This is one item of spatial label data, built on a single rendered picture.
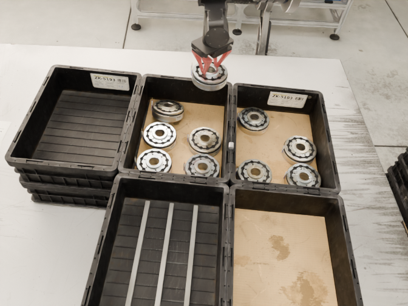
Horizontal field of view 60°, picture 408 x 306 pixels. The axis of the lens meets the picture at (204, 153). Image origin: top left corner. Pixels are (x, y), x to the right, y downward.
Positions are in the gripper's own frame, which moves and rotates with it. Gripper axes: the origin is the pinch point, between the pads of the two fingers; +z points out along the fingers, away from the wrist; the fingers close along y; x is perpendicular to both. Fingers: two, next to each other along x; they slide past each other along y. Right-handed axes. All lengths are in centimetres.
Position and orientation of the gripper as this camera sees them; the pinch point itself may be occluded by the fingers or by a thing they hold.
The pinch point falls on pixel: (209, 67)
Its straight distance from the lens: 105.4
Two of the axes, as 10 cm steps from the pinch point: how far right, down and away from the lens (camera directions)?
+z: -0.7, 5.9, 8.0
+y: 7.6, -4.9, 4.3
